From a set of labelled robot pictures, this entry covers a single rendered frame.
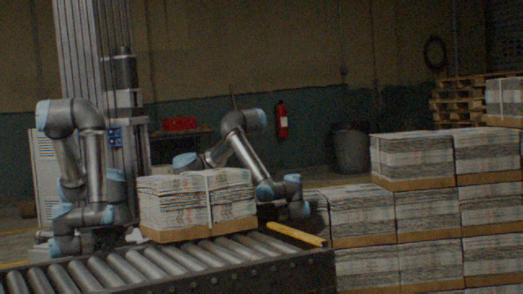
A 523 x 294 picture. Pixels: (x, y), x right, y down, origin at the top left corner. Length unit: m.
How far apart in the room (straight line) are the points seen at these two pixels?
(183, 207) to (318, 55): 8.21
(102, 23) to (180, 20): 6.61
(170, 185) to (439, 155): 1.26
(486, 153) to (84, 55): 1.84
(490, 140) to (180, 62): 6.97
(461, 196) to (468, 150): 0.21
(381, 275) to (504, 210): 0.62
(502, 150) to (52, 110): 1.91
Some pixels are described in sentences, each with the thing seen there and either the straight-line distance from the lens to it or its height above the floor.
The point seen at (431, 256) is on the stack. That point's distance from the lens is 3.18.
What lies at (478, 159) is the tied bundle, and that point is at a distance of 3.19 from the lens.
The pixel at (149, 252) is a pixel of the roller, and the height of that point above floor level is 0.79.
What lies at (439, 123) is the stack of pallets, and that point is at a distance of 9.83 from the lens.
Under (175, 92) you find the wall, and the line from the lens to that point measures 9.67.
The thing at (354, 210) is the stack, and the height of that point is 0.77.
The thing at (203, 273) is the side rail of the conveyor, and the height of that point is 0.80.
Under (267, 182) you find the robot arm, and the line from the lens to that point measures 2.81.
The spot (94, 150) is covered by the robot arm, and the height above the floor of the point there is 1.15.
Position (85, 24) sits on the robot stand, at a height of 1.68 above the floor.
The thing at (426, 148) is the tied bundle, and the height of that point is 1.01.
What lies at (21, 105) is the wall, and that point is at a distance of 9.29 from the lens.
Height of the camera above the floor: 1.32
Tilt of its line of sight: 5 degrees down
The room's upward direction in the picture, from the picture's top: 5 degrees counter-clockwise
